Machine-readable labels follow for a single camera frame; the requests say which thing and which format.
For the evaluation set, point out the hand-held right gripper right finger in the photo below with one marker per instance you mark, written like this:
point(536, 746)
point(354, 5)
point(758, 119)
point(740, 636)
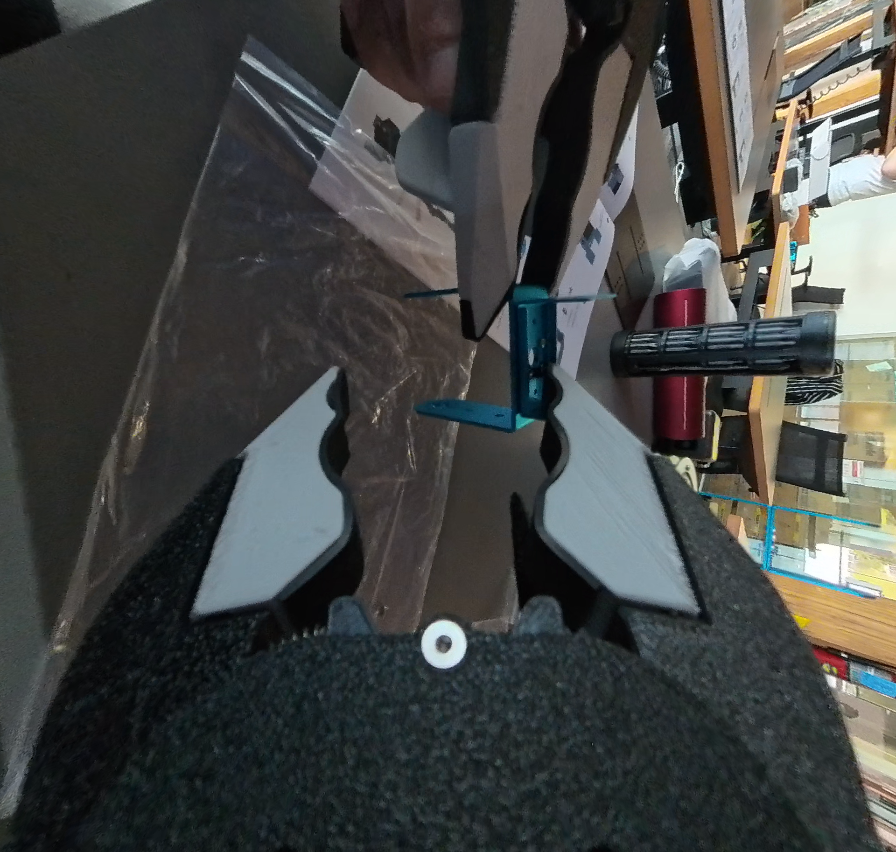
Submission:
point(616, 523)

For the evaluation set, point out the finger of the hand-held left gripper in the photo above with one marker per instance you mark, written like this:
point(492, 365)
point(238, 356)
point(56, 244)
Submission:
point(518, 166)
point(609, 110)

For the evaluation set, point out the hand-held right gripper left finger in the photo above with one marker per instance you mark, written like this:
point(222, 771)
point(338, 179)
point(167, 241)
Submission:
point(280, 523)

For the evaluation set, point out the long blue U bracket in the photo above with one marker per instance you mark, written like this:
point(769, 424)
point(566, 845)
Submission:
point(483, 418)

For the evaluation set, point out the wooden office desk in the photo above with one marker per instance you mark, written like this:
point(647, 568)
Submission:
point(766, 390)

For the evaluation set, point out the person's left hand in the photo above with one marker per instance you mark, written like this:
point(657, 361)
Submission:
point(406, 26)

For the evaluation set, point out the red cylinder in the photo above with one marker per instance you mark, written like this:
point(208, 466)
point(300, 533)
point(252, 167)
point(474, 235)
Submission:
point(679, 404)

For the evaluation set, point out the assembly instruction booklet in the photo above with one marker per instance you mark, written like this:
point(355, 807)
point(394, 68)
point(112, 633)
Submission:
point(378, 187)

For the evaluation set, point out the grey flat box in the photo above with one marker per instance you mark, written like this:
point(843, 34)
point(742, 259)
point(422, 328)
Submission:
point(644, 264)

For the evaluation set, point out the white crumpled plastic bag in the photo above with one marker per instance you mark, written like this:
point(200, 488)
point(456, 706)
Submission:
point(693, 264)

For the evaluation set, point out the black mesh chair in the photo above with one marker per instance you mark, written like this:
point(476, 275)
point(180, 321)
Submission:
point(812, 456)

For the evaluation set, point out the black slotted cylinder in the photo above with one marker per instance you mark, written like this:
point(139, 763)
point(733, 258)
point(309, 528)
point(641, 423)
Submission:
point(721, 344)

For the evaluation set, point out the clear plastic bag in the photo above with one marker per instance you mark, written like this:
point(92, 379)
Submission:
point(280, 306)

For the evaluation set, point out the striped cloth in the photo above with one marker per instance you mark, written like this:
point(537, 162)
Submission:
point(812, 386)

